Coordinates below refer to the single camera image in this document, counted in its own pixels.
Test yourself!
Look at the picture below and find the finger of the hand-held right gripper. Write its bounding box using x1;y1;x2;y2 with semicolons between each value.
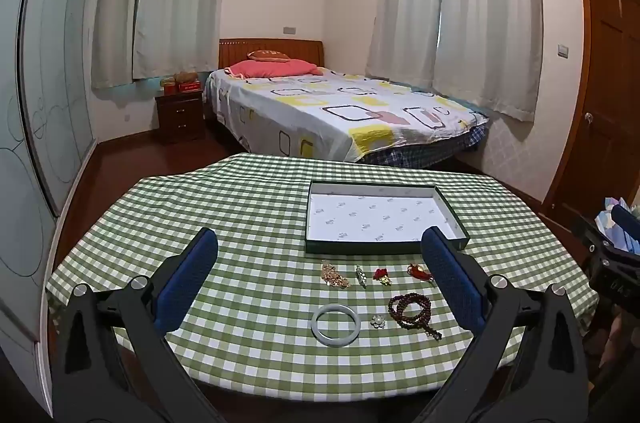
611;205;640;233

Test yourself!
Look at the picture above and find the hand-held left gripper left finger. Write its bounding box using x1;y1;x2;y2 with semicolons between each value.
50;227;228;423

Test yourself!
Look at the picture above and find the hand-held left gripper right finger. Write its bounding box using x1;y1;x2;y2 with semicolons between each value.
397;225;593;423

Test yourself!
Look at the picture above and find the brown bead bracelet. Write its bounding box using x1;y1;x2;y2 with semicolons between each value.
388;294;443;341

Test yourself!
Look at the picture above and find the green box tray white lining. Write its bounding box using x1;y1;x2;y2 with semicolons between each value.
305;179;471;255

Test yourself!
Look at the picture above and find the gold filigree brooch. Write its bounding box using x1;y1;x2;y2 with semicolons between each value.
320;260;352;290

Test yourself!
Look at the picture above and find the pale jade bangle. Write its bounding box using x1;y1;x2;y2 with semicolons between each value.
310;304;361;346

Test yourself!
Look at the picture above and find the blue patterned bag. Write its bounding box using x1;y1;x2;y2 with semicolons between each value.
595;197;640;254

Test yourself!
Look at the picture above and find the green checked tablecloth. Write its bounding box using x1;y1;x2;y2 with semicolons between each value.
45;153;599;391

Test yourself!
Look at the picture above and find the brown wooden door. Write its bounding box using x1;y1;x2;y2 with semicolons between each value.
542;0;640;225

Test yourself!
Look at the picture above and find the blue plaid bed cover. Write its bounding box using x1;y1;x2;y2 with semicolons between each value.
360;123;489;168

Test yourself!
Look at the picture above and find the dark wooden nightstand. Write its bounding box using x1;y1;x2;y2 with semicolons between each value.
155;92;207;142

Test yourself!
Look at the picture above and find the white patterned bedsheet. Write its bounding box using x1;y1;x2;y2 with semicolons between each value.
202;67;490;164

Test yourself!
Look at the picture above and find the pink pillow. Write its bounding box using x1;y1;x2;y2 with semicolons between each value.
223;59;324;80

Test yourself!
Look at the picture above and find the glass sliding wardrobe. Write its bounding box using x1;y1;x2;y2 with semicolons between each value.
0;0;99;404

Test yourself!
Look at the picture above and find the wooden bed headboard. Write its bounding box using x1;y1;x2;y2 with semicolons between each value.
218;39;325;70

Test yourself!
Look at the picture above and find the orange cushion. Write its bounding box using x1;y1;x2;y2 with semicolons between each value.
248;49;291;62

